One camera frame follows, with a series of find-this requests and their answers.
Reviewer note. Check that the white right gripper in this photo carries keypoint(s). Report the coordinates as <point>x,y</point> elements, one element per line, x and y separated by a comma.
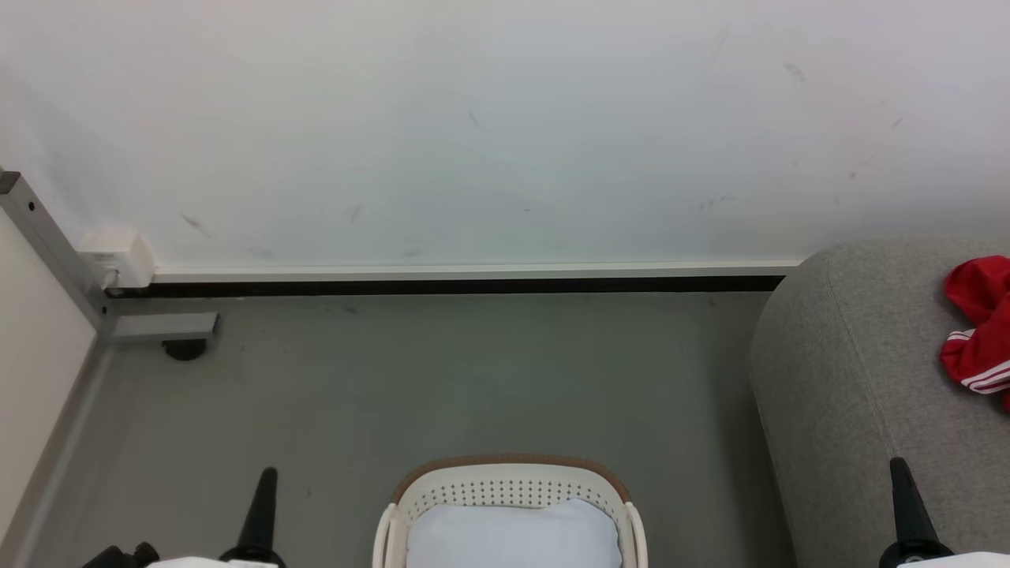
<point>963,561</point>

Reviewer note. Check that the grey fabric sofa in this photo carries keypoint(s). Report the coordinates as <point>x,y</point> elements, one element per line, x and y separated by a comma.
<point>868,394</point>

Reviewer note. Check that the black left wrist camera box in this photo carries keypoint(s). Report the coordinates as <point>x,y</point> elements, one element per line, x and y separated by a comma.
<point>118,556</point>

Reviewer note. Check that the cream plastic laundry basket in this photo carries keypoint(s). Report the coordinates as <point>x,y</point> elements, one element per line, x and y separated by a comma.
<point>513,483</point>

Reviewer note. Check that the red garment with white stripes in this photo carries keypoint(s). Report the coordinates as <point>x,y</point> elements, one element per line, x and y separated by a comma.
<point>982,331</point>

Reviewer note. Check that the white plastic wall box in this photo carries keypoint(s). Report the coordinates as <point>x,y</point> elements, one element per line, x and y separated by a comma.
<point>118,256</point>

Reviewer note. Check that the grey metal frame post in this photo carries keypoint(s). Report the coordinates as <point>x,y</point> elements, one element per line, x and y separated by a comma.
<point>51,241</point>

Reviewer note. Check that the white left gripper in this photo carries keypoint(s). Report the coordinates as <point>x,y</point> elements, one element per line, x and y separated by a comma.
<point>213,563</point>

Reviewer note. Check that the black round frame foot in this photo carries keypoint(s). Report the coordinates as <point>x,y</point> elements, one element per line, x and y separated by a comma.
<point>185,349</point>

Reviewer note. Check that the white and black baseboard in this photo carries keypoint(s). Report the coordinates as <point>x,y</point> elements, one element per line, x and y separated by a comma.
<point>473,278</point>

